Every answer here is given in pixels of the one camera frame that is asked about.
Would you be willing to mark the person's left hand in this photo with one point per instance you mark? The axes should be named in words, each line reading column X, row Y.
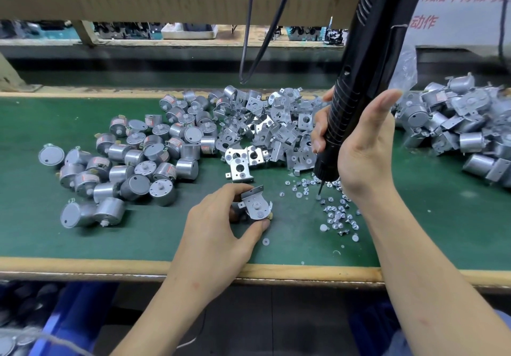
column 212, row 244

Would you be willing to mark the person's right hand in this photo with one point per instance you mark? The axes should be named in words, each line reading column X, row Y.
column 367, row 160

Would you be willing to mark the silver round motor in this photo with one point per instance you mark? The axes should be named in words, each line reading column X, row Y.
column 247, row 214

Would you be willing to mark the silver metal bracket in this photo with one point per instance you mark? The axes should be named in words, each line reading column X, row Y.
column 257, row 201

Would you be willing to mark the pile of assembled motors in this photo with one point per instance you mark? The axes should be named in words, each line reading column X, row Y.
column 463, row 120

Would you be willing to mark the pile of silver motors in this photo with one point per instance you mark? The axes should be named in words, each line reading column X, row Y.
column 128, row 168

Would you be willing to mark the pile of metal brackets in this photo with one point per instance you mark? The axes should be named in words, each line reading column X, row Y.
column 255, row 128

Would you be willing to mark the black electric screwdriver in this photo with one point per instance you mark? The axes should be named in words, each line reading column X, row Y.
column 375, row 40

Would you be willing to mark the heap of grey binned motors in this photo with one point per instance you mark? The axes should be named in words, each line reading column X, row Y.
column 6, row 344

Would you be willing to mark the person's right forearm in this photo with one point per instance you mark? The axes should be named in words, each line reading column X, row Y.
column 439, row 280

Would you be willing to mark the scatter of small silver screws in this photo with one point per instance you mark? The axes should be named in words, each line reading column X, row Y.
column 335, row 212

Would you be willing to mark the small clear plastic bag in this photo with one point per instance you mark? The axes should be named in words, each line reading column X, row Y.
column 405, row 68

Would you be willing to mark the blue plastic bin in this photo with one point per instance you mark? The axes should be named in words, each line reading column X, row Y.
column 80, row 320

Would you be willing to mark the dark blue crate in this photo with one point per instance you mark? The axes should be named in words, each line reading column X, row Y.
column 367, row 328

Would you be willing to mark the green bench mat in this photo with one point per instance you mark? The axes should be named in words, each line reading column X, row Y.
column 32, row 240

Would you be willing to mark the white paper sign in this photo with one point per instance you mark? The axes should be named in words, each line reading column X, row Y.
column 463, row 4

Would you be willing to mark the slanted wooden post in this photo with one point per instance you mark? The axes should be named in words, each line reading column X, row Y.
column 12, row 76

